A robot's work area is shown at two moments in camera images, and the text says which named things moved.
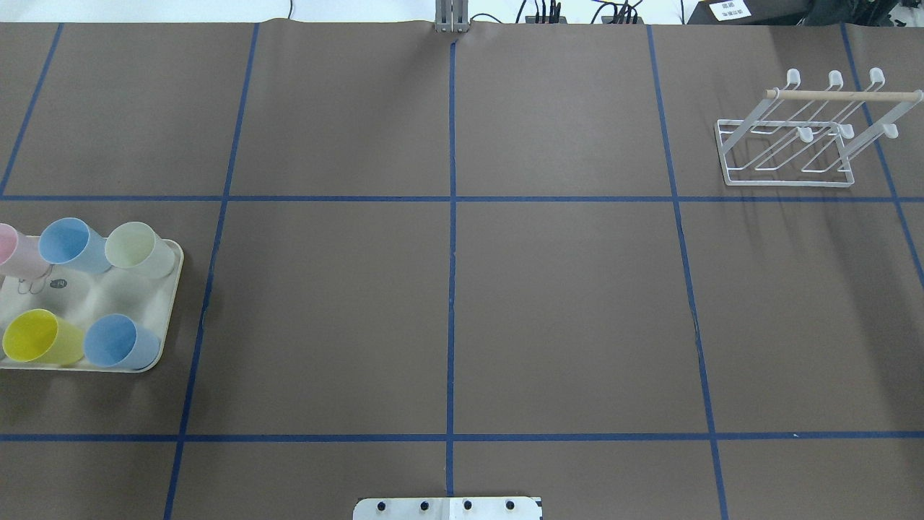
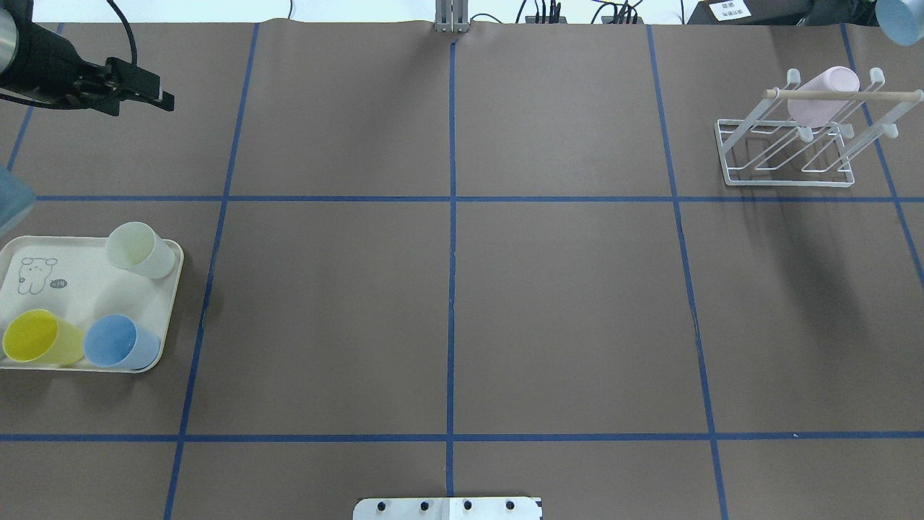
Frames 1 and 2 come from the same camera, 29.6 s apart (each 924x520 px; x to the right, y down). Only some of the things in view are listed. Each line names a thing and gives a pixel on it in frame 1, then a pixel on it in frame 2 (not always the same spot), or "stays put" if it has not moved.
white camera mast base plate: x=448 y=508 stays put
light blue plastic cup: x=70 y=243 → x=901 y=20
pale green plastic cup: x=135 y=245 stays put
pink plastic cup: x=19 y=255 → x=813 y=113
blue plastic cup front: x=115 y=340 stays put
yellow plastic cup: x=38 y=336 stays put
